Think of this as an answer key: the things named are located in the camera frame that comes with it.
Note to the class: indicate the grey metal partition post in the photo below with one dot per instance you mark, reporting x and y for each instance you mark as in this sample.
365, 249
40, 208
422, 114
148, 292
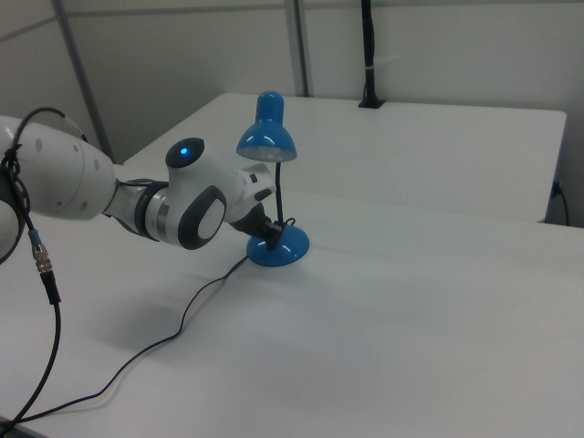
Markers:
82, 77
299, 45

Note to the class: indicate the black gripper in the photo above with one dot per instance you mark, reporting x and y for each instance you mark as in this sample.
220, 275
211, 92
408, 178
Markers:
251, 223

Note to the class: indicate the blue gooseneck desk lamp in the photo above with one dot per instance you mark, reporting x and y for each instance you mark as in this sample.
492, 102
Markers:
266, 137

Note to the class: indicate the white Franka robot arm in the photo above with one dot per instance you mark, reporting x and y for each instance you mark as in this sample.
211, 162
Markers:
191, 196

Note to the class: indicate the black clamped mounting pole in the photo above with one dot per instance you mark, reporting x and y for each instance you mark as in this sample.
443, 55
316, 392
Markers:
368, 50

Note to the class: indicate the white tag on pole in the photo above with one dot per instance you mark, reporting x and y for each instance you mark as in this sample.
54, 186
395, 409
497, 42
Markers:
381, 61

